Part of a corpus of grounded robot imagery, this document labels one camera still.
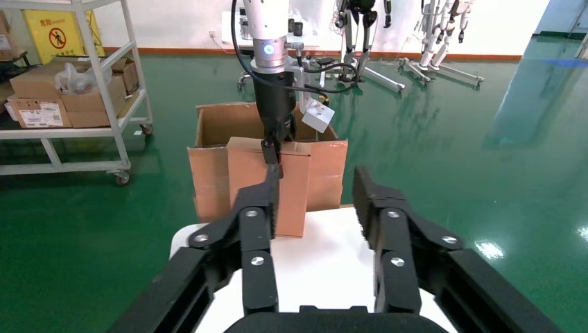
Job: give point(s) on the white metal stand base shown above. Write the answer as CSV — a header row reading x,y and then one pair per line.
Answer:
x,y
434,50

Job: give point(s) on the stand with black robot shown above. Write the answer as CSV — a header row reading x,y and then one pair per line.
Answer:
x,y
367,27

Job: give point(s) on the small cardboard box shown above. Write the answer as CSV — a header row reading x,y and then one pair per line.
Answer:
x,y
294,193

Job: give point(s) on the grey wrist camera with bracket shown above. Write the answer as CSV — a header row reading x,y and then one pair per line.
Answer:
x,y
318,118

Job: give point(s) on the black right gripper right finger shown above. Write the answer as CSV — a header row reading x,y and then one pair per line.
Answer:
x,y
397,275

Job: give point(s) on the white metal shelf cart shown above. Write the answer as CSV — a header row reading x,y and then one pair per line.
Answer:
x,y
59,133

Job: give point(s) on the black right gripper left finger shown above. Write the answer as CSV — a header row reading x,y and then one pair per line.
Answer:
x,y
259,275

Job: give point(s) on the cardboard boxes on cart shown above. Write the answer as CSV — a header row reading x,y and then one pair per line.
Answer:
x,y
36,82

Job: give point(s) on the large open cardboard box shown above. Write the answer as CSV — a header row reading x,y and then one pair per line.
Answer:
x,y
326,174

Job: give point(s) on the plain cardboard box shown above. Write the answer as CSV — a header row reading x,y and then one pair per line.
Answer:
x,y
85,117
128,76

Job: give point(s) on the yellow warning sign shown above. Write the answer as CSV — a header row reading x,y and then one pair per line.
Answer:
x,y
55,36

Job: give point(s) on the cardboard box with shipping label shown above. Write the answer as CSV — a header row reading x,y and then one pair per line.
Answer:
x,y
41,115

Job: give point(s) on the cardboard box with white label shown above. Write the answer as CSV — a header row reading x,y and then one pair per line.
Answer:
x,y
5,43

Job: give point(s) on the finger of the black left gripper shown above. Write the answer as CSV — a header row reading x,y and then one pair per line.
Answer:
x,y
271,154

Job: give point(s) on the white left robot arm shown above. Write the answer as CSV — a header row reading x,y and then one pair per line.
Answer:
x,y
266,23

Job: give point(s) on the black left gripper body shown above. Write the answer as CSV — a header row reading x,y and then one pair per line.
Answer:
x,y
275,105

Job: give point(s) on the clear plastic bag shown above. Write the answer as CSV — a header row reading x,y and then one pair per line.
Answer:
x,y
75,80

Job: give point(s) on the black cup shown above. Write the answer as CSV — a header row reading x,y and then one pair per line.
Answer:
x,y
299,29

